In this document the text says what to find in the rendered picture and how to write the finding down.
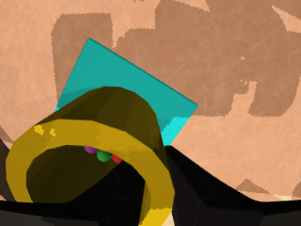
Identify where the green marble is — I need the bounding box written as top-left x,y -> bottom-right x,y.
97,150 -> 113,162

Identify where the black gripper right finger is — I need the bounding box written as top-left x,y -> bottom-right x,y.
165,146 -> 301,226

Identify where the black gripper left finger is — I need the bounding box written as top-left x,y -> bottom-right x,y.
0,159 -> 146,226

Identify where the purple marble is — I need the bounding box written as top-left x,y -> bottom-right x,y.
84,146 -> 99,153

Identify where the long wooden bar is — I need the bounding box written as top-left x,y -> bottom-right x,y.
0,138 -> 15,202

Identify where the red marble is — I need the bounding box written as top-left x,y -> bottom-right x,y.
113,154 -> 121,163

